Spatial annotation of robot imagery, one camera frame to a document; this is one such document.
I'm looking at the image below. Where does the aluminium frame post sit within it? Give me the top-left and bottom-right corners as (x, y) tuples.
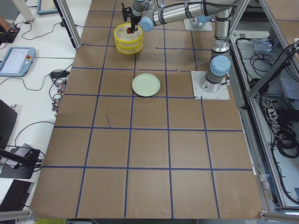
(53, 0), (82, 49)

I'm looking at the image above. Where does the teach pendant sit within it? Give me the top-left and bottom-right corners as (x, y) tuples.
(0, 47), (36, 77)
(37, 0), (58, 15)

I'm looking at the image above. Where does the tangled black cables right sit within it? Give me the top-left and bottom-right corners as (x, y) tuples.
(261, 98), (299, 159)

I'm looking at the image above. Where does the black monitor stand base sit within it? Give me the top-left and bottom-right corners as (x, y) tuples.
(0, 144), (41, 180)

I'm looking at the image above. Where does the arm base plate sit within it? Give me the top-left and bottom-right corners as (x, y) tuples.
(184, 18), (213, 32)
(191, 71), (230, 100)

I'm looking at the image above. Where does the black power adapter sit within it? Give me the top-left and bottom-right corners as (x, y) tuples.
(50, 70), (70, 79)

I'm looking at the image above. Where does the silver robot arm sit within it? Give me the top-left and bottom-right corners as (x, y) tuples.
(122, 0), (235, 92)

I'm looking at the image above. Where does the brown bun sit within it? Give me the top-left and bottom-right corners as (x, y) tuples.
(126, 28), (134, 34)

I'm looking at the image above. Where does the near teach pendant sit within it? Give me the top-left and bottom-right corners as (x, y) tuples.
(0, 47), (36, 77)

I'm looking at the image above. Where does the light green plate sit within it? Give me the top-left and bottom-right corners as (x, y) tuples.
(132, 73), (160, 97)

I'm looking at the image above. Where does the right side frame rail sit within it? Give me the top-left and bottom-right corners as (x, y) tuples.
(247, 40), (299, 98)

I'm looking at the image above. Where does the far teach pendant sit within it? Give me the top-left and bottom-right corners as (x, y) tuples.
(37, 0), (58, 15)

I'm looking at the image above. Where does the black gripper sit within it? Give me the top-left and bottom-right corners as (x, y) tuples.
(130, 7), (142, 33)

